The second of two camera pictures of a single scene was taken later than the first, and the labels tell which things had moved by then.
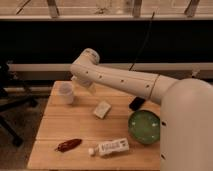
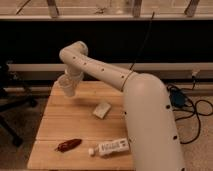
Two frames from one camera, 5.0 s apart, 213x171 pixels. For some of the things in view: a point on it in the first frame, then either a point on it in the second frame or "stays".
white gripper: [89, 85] to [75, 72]
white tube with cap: [111, 147] stays
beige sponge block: [102, 109] stays
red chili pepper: [68, 144] stays
